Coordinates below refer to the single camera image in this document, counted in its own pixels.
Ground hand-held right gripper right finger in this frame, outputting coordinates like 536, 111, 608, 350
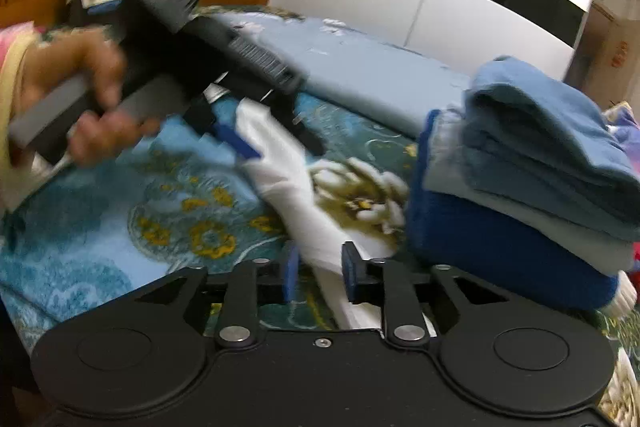
341, 241, 511, 348

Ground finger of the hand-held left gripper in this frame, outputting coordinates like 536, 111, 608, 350
270, 98, 327, 156
186, 97, 262, 161

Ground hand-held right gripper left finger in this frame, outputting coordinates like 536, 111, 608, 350
135, 241, 301, 348

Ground white knit sweater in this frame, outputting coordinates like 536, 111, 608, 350
234, 99, 437, 339

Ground person's left hand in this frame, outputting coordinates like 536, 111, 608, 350
21, 29, 162, 168

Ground blue folded cloth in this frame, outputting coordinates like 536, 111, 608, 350
86, 0, 123, 16

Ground light blue daisy quilt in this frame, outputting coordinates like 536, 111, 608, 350
200, 7, 473, 138

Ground blue floral blanket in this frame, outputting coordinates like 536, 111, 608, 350
0, 4, 640, 358

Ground pale blue folded garment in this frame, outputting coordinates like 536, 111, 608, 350
425, 109, 635, 274

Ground royal blue folded garment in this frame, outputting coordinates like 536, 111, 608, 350
404, 109, 622, 312

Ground steel blue folded garment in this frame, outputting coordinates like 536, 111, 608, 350
462, 56, 640, 244

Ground white tasselled cloth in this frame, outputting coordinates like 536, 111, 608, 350
601, 271, 639, 319

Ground beige patterned cloth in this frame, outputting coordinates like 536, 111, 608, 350
597, 346, 640, 423

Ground colourful floral blanket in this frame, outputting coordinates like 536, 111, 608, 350
602, 101, 640, 158

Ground cardboard box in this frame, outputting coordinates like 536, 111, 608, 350
565, 2, 640, 110

